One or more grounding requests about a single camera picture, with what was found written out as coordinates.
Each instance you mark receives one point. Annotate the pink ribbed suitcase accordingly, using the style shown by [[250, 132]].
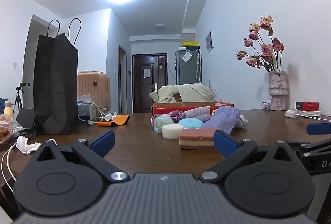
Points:
[[94, 89]]

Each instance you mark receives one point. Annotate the black paper bag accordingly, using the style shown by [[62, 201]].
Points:
[[55, 84]]

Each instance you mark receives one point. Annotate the small hallway ceiling lamp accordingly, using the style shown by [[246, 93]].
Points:
[[160, 25]]

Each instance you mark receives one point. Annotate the red and black box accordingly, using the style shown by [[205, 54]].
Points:
[[307, 106]]

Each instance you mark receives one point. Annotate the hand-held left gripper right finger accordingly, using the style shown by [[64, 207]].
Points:
[[225, 143]]

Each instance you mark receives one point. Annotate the purple satin cloth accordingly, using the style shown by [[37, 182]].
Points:
[[175, 115]]

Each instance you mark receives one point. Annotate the brown cardboard box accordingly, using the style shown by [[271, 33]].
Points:
[[178, 97]]

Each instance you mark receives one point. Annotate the yellow bottle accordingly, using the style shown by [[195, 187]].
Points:
[[8, 108]]

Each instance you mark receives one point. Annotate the grey wall panel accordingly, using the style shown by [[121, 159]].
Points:
[[209, 41]]

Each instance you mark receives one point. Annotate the crumpled white tissue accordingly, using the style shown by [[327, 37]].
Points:
[[25, 145]]

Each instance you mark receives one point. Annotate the yellow and black box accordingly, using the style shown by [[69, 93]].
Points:
[[190, 45]]

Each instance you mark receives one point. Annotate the grey refrigerator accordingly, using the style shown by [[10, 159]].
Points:
[[187, 68]]

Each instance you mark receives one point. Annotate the red cardboard box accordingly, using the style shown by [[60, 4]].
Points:
[[160, 109]]

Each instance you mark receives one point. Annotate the blue and white tissue box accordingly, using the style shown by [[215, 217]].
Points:
[[84, 108]]

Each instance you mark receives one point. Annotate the pink layered soap bar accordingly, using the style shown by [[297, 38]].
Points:
[[196, 138]]

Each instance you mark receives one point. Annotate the flat white box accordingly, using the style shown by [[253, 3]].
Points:
[[310, 113]]

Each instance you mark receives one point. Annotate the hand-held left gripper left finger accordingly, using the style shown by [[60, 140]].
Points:
[[104, 140]]

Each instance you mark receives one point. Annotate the light blue puff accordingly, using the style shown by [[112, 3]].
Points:
[[190, 123]]

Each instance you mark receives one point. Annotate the orange elastic band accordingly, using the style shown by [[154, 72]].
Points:
[[115, 121]]

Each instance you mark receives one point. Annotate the dried pink roses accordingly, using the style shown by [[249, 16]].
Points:
[[263, 50]]

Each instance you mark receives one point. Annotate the iridescent plastic bag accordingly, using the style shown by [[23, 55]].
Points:
[[161, 122]]

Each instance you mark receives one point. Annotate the pink textured vase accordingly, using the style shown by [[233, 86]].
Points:
[[277, 90]]

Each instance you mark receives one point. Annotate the folded white umbrella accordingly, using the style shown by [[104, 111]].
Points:
[[198, 63]]

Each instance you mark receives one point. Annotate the dark brown door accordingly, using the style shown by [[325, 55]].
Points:
[[148, 84]]

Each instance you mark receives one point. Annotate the beige coat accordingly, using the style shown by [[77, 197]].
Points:
[[191, 93]]

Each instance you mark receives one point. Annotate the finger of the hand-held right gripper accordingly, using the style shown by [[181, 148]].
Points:
[[314, 147], [319, 128]]

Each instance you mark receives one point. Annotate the small white jar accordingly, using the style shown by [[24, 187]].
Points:
[[265, 105]]

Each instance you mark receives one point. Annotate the small white bottle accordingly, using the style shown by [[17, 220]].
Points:
[[107, 116]]

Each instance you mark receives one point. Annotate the bagged bread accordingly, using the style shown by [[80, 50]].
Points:
[[6, 128]]

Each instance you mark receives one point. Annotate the black tripod with camera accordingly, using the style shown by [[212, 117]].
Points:
[[18, 96]]

